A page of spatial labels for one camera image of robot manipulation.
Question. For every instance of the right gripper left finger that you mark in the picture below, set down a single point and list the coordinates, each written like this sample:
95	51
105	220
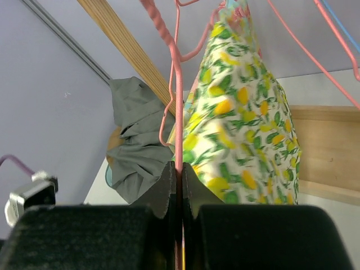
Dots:
160	202

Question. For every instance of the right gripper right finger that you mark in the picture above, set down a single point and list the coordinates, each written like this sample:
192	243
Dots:
195	195

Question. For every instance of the grey skirt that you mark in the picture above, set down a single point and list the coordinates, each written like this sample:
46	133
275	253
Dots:
140	160

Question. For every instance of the lemon print skirt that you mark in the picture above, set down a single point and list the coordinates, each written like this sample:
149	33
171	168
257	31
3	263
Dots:
240	138

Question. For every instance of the tan skirt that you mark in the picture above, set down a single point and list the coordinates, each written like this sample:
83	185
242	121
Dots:
114	141

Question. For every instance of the pastel floral skirt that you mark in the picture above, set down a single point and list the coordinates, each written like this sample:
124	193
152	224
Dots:
237	14

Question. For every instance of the pink wire hanger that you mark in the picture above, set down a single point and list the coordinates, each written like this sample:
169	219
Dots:
176	94
306	55

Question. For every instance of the teal plastic basin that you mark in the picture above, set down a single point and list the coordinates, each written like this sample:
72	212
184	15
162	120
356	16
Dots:
108	176

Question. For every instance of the wooden clothes rack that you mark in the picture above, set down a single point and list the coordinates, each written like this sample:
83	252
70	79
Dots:
190	74

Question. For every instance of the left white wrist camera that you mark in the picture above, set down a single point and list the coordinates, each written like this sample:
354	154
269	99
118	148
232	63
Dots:
40	191

